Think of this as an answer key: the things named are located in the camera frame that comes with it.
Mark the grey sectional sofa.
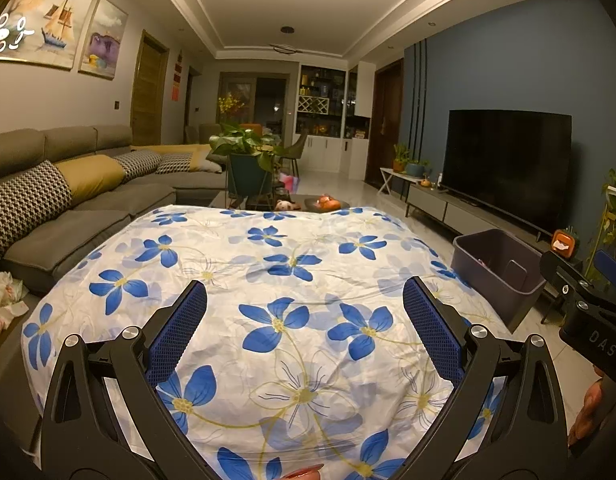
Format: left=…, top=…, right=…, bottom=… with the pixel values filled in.
left=0, top=125, right=226, bottom=294

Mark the tall plant on stand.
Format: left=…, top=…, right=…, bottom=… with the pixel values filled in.
left=585, top=168, right=616, bottom=278

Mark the yellow cushion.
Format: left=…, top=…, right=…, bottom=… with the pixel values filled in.
left=55, top=154, right=125, bottom=206

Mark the houndstooth cushion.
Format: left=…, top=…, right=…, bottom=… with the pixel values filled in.
left=0, top=160, right=72, bottom=259

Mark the wooden door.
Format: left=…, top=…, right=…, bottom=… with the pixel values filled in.
left=130, top=30, right=169, bottom=146

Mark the orange retro clock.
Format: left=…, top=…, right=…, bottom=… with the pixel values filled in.
left=551, top=229, right=578, bottom=260

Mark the green potted plant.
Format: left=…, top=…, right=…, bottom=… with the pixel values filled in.
left=209, top=125, right=283, bottom=209

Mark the grey tv cabinet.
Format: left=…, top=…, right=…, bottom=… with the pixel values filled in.
left=407, top=183, right=550, bottom=252

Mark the sailboat painting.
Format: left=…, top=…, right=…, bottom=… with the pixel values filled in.
left=0, top=0, right=93, bottom=70

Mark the purple abstract painting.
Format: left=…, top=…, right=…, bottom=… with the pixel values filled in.
left=79, top=0, right=128, bottom=80

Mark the right hand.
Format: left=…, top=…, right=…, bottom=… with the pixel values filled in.
left=567, top=377, right=616, bottom=448

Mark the floral blue white tablecloth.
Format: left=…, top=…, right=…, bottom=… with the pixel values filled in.
left=20, top=206, right=508, bottom=479

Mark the dark grey trash bin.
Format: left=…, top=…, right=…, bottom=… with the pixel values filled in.
left=451, top=229, right=546, bottom=333

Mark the fruit plate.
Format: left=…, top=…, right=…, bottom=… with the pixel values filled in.
left=304, top=195, right=349, bottom=214

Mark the black flat television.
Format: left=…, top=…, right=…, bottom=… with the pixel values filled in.
left=442, top=110, right=572, bottom=233

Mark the white folding side table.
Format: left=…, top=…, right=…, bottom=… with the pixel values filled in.
left=378, top=167, right=422, bottom=195

